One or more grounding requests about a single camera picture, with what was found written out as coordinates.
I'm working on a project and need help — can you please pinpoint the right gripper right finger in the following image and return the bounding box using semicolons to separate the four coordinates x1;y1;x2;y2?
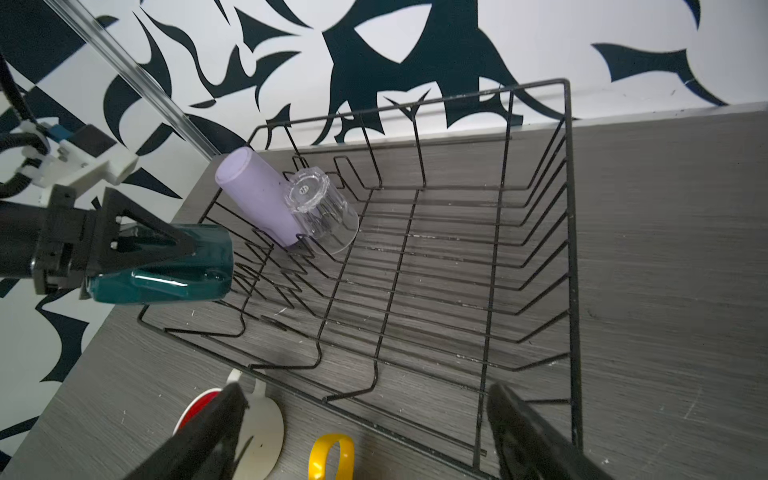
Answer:
487;383;611;480

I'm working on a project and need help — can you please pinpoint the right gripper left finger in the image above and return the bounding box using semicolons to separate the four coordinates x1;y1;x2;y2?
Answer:
127;383;248;479

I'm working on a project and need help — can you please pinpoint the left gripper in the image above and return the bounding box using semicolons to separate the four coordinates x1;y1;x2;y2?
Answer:
31;185;196;295

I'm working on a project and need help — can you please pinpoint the white mug red inside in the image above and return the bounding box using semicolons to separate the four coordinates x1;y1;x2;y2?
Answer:
173;369;284;479

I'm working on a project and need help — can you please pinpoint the dark green mug white inside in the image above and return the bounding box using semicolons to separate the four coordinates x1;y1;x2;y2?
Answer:
87;224;234;305

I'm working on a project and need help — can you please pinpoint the yellow mug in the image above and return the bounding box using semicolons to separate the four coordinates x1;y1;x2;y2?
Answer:
307;433;356;480

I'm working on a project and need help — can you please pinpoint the lavender plastic cup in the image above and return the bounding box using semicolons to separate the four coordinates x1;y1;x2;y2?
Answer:
215;147;302;247

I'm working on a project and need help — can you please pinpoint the clear glass tumbler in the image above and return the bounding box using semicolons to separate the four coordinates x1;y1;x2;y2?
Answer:
284;167;359;254

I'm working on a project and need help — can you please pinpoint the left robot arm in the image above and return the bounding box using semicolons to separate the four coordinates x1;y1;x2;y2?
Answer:
1;185;196;295

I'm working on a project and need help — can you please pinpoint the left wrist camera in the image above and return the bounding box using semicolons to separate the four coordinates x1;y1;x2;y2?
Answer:
21;121;138;195

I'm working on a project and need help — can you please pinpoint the black wire dish rack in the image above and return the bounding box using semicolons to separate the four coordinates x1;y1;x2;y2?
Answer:
137;78;584;479

